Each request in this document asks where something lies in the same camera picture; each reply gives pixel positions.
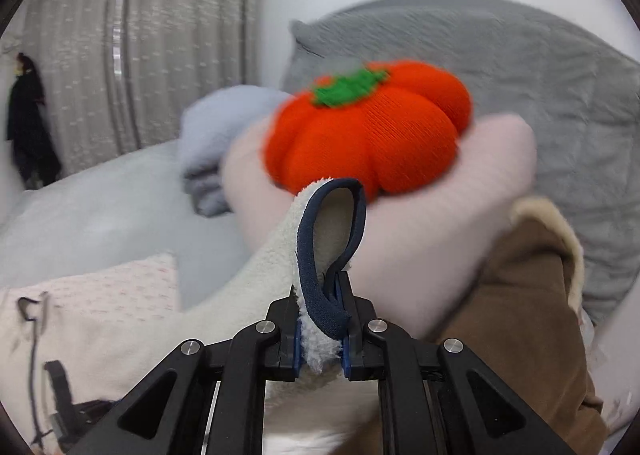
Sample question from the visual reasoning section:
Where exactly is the grey quilted pillow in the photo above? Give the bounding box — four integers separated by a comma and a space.
280, 0, 640, 326

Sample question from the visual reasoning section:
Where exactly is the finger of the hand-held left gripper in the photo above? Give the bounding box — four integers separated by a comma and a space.
44, 360, 121, 453

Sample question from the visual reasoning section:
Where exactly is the black hanging coat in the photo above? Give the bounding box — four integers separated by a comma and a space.
6, 52, 63, 188

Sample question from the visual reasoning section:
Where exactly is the brown jacket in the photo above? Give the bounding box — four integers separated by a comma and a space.
345, 197, 608, 455

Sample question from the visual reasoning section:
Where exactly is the grey patterned curtain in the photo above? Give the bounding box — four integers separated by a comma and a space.
22, 0, 261, 176

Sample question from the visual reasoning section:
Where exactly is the cherry print blanket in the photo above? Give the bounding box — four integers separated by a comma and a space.
0, 252, 180, 321

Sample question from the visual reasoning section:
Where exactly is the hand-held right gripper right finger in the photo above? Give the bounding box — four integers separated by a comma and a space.
334, 272, 577, 455

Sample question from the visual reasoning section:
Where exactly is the grey bed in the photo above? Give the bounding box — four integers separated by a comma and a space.
0, 140, 281, 311

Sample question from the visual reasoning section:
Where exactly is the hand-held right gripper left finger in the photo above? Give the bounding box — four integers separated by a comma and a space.
65, 297, 306, 455

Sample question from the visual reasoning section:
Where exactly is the white fleece jacket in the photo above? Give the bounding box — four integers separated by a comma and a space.
0, 177, 386, 455

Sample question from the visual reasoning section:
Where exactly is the light blue folded blanket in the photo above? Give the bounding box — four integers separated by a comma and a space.
179, 86, 293, 216

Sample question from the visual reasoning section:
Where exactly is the pink pillow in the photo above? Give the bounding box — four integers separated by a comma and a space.
222, 115, 538, 336

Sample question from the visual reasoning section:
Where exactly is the orange pumpkin plush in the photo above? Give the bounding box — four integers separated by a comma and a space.
264, 61, 473, 200

